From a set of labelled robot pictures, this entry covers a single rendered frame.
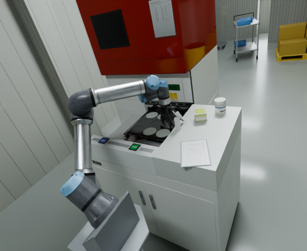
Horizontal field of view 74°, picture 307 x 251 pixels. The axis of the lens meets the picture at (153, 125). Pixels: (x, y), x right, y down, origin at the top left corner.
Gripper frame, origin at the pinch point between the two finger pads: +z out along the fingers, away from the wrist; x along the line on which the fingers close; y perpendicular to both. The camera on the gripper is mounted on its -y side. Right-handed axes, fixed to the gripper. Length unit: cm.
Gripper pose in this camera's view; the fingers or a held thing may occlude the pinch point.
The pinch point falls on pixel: (168, 127)
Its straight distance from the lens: 143.1
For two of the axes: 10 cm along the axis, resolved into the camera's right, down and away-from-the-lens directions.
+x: 8.5, -4.1, 3.4
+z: 2.0, 8.4, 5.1
